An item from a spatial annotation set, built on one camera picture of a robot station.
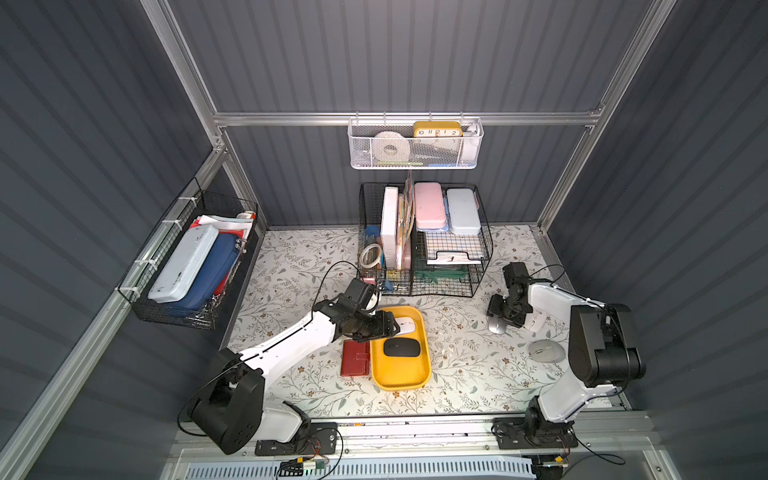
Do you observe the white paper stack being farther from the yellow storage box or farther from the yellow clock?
the yellow clock

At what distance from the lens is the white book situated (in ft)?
2.85

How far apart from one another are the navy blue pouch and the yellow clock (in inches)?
23.7

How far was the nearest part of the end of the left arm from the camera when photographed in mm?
610

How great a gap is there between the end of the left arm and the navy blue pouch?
25 cm

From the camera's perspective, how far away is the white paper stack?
0.87m

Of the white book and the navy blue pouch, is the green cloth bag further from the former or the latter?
the navy blue pouch

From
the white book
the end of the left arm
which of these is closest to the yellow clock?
the white book
